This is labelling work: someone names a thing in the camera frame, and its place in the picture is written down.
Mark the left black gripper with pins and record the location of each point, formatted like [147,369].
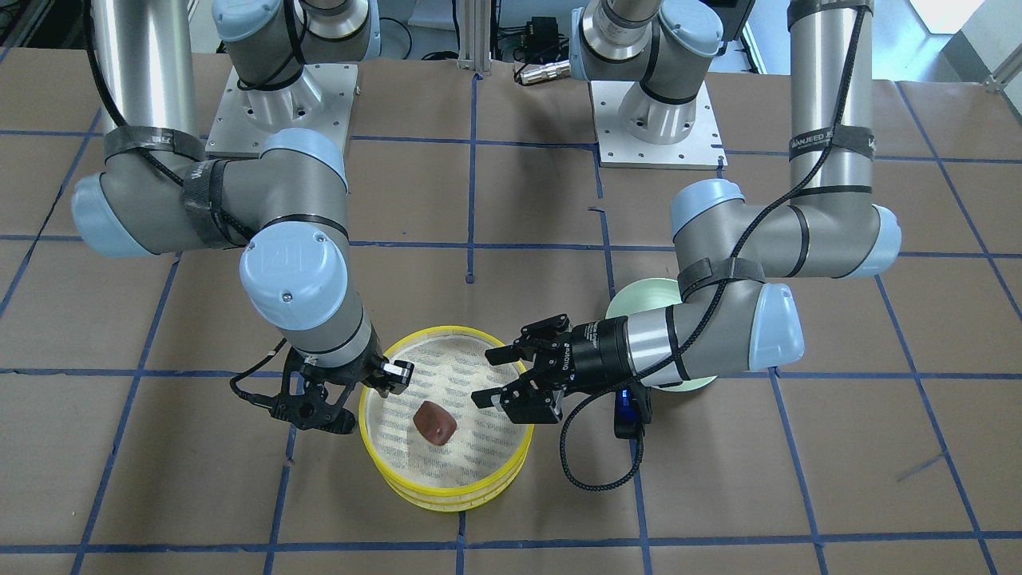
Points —
[600,346]

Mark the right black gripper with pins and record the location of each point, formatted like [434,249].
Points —
[358,374]

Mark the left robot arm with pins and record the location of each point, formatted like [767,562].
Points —
[734,314]

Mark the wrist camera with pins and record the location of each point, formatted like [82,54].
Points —
[632,412]
[396,377]

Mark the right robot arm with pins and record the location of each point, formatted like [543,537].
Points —
[285,209]

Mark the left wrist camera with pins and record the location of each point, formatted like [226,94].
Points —
[632,412]

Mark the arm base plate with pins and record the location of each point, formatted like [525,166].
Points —
[634,131]
[320,100]

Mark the light green plate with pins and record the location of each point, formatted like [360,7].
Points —
[648,306]

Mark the aluminium frame post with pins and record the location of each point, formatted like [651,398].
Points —
[475,35]

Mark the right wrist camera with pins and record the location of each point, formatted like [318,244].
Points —
[396,377]

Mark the brown bun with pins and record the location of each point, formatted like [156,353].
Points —
[434,423]

